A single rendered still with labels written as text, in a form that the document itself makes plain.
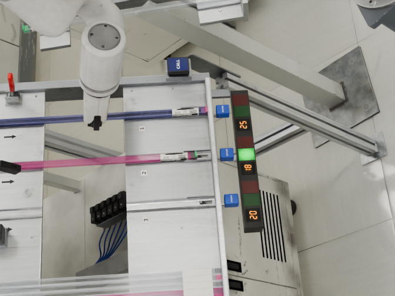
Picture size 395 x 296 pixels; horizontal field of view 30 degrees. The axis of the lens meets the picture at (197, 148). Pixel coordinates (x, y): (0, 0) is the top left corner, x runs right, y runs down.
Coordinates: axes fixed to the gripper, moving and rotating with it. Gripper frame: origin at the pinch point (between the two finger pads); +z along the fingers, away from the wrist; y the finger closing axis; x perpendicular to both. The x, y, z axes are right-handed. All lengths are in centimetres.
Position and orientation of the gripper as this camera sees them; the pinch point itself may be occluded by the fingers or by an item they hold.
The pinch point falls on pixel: (94, 117)
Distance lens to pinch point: 168.1
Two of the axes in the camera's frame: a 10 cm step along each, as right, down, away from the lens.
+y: 0.7, 9.0, -4.4
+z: -1.8, 4.4, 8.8
